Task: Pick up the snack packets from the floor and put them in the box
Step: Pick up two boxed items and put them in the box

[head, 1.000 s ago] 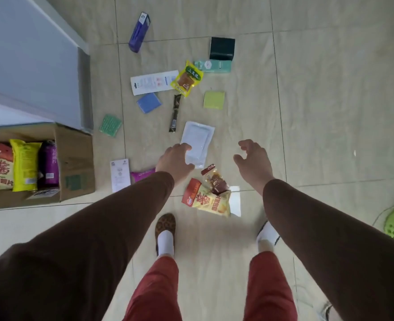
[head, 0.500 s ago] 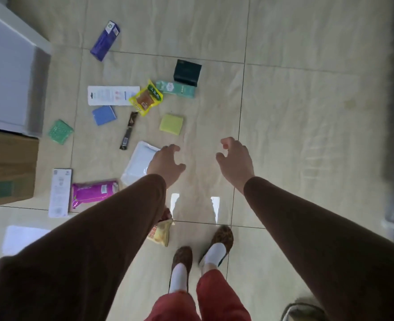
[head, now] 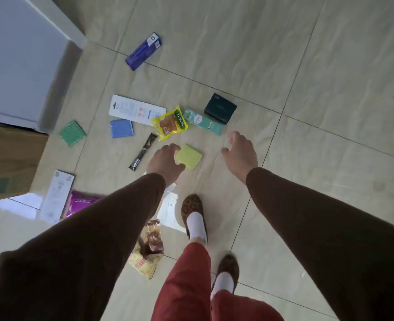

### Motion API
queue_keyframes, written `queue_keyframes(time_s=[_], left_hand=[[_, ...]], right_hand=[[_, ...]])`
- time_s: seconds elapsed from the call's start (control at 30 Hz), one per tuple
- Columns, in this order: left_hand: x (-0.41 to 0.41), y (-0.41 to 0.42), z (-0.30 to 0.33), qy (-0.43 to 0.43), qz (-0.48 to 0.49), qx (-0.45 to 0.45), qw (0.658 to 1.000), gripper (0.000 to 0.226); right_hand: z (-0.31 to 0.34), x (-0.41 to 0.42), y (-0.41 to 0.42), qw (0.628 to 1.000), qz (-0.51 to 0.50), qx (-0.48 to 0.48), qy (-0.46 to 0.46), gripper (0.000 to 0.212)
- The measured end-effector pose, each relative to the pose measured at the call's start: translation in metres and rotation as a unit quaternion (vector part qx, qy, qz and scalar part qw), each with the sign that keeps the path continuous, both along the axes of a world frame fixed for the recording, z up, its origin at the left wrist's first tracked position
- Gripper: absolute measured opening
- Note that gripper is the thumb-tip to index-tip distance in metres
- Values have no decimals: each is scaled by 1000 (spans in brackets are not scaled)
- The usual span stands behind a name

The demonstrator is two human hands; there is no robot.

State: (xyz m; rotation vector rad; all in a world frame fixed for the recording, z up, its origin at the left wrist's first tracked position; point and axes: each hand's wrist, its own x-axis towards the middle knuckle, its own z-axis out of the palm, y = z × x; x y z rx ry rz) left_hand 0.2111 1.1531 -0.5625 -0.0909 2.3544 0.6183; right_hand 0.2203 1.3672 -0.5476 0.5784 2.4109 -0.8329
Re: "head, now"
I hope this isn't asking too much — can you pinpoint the right leopard print slipper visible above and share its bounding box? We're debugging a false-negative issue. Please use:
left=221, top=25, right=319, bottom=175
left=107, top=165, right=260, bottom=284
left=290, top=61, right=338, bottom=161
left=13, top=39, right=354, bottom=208
left=211, top=253, right=240, bottom=298

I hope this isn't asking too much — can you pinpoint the blue square pack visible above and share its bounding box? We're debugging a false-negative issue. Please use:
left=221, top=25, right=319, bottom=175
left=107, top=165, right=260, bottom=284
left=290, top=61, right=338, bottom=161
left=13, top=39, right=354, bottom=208
left=109, top=119, right=134, bottom=139

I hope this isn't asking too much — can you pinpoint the dark brown stick sachet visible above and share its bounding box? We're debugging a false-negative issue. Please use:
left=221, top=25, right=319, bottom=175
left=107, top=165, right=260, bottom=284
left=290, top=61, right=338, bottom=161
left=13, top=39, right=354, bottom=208
left=128, top=132, right=159, bottom=172

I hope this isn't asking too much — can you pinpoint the purple snack bag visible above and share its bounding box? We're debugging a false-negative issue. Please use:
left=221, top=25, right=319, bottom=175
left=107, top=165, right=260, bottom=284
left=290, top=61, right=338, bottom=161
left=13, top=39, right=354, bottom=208
left=63, top=189, right=105, bottom=219

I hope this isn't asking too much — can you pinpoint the person's left forearm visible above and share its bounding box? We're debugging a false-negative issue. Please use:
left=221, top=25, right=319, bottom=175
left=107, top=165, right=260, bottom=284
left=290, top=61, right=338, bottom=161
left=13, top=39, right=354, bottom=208
left=0, top=173, right=167, bottom=321

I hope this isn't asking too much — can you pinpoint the small dark brown packet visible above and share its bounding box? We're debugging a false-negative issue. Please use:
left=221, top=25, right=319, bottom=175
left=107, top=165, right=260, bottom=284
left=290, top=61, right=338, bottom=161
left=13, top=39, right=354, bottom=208
left=138, top=232, right=165, bottom=257

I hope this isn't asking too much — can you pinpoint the clear white pouch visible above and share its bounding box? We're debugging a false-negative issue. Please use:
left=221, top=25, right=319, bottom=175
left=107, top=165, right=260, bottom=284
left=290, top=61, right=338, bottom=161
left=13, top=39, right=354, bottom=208
left=156, top=182, right=188, bottom=234

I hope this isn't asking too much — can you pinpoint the purple-blue long box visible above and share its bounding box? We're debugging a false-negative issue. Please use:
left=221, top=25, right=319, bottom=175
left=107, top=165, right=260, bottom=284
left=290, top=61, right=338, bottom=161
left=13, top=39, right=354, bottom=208
left=125, top=32, right=163, bottom=72

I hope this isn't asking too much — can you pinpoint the white sock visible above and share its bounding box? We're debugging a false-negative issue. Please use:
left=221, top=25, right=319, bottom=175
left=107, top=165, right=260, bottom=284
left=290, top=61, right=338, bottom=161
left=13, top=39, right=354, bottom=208
left=186, top=212, right=207, bottom=243
left=211, top=272, right=234, bottom=300

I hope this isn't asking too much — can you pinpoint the person's right leg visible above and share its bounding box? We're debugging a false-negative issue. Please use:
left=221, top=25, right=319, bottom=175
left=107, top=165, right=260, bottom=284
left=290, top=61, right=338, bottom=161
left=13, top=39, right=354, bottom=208
left=210, top=289, right=284, bottom=321

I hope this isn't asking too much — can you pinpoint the pale grey cabinet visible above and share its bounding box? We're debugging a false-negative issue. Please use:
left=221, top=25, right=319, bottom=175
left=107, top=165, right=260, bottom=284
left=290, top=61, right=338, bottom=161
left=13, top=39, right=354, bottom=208
left=0, top=0, right=89, bottom=134

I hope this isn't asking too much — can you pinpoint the yellow dried tofu packet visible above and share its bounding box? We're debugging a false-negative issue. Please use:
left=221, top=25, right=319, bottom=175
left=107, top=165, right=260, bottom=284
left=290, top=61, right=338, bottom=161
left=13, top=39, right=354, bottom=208
left=151, top=106, right=189, bottom=141

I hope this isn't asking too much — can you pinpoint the white long card blue print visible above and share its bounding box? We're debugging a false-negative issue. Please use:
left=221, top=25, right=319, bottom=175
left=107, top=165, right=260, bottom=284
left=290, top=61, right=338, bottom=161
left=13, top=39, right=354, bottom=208
left=108, top=94, right=167, bottom=127

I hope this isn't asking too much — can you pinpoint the white card with code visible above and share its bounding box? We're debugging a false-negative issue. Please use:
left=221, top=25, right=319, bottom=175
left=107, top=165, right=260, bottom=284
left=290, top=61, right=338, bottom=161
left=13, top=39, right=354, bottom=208
left=39, top=169, right=76, bottom=224

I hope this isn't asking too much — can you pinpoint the left white sock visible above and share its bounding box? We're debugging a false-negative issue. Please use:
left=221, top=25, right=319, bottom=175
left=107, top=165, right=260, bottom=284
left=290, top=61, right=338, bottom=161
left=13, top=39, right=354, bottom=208
left=186, top=212, right=207, bottom=243

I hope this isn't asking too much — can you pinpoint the lime green square pack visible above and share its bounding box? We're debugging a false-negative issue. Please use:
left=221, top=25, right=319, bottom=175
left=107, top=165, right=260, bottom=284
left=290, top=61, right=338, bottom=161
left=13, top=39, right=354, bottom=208
left=174, top=144, right=203, bottom=171

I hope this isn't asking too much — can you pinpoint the beige red chip bag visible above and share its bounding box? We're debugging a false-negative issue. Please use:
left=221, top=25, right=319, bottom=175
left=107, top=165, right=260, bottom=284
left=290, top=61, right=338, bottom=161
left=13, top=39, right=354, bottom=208
left=127, top=219, right=166, bottom=280

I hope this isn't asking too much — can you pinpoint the dark green box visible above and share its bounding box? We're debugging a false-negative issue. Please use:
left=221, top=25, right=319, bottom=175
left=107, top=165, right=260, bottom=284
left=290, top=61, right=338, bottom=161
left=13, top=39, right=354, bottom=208
left=204, top=92, right=238, bottom=125

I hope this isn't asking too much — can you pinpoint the right white sock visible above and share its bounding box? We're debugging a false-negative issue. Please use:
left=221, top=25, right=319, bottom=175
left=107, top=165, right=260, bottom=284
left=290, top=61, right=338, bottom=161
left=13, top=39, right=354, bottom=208
left=211, top=272, right=234, bottom=300

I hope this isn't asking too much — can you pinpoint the person's left leg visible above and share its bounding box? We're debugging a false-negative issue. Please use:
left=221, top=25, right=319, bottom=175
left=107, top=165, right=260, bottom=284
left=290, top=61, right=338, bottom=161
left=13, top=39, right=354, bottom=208
left=151, top=238, right=212, bottom=321

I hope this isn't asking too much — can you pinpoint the leopard print slipper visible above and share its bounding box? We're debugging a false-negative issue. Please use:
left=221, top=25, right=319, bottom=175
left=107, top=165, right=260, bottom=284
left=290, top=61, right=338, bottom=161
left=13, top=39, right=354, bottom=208
left=211, top=253, right=240, bottom=298
left=181, top=193, right=208, bottom=244

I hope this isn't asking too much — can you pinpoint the person's left hand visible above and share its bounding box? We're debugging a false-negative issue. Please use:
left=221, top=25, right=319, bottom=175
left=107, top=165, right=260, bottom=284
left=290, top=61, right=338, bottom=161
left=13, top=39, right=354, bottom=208
left=146, top=143, right=187, bottom=188

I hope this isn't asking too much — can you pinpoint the person's right forearm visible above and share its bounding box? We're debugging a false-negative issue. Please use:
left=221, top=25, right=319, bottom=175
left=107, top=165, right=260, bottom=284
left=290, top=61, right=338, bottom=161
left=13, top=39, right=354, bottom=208
left=246, top=167, right=394, bottom=321

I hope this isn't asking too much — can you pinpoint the teal long carton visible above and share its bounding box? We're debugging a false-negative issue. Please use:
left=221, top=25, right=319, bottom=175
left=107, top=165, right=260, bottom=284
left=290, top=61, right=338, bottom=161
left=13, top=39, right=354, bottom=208
left=183, top=108, right=225, bottom=136

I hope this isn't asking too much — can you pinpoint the person's right hand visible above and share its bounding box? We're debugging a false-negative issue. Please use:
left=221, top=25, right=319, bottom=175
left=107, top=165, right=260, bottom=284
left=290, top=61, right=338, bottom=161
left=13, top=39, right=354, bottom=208
left=221, top=131, right=259, bottom=185

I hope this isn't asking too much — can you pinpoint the left leopard print slipper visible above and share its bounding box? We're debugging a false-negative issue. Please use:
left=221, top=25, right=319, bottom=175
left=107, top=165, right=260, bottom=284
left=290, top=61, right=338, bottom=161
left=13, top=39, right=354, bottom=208
left=181, top=193, right=208, bottom=244

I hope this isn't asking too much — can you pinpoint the person's leg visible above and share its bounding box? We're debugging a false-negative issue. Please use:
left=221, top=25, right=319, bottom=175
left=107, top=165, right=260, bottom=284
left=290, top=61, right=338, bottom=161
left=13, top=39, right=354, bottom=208
left=151, top=238, right=212, bottom=321
left=210, top=289, right=284, bottom=321

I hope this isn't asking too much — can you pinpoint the brown cardboard box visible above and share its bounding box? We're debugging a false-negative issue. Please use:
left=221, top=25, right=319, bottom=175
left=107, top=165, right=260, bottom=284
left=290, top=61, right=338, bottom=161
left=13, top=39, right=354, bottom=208
left=0, top=120, right=49, bottom=204

